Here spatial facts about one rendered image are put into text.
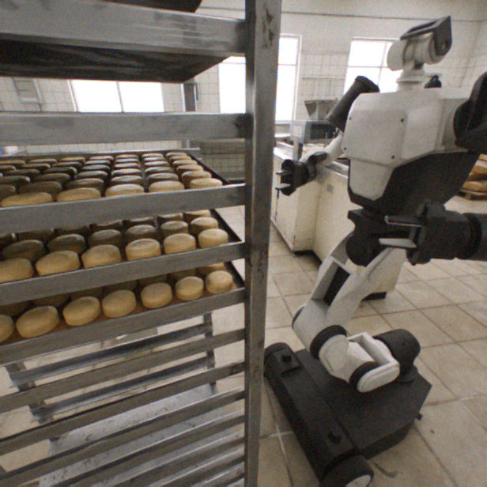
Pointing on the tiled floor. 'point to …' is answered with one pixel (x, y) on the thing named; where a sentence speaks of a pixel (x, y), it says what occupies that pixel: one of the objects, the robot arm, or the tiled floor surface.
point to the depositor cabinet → (295, 211)
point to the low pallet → (473, 194)
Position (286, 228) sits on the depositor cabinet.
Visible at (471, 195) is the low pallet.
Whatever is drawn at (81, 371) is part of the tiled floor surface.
